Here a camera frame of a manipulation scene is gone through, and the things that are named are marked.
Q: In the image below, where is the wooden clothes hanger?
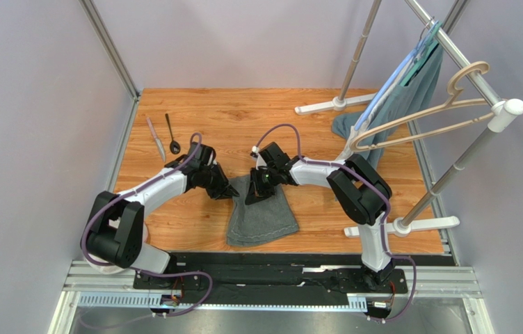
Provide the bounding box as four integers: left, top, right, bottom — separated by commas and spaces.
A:
349, 61, 503, 152

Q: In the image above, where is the white mesh laundry bag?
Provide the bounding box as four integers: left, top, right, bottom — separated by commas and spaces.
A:
85, 239, 129, 275

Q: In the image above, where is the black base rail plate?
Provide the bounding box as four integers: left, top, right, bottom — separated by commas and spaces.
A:
133, 252, 411, 306

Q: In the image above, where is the teal hanging garment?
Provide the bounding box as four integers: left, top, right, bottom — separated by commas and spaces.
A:
332, 37, 444, 160

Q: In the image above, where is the grey stitched cloth napkin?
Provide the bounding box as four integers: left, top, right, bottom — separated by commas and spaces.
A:
225, 175, 299, 247

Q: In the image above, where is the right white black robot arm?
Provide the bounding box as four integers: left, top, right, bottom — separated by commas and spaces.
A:
245, 142, 394, 289

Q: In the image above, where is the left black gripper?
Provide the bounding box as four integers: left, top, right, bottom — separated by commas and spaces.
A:
200, 163, 239, 200

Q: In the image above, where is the metal clothes rack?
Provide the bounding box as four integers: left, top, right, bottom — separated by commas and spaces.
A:
294, 1, 523, 237

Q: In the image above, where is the blue clothes hanger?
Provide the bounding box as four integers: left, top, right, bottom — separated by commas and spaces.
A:
353, 19, 442, 131

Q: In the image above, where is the black spoon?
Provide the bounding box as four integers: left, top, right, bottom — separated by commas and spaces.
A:
165, 113, 181, 154

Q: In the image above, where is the pink handled knife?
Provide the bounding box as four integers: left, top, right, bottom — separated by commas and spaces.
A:
146, 117, 166, 162

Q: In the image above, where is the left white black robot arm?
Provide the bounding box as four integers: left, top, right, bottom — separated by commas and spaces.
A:
81, 142, 239, 275

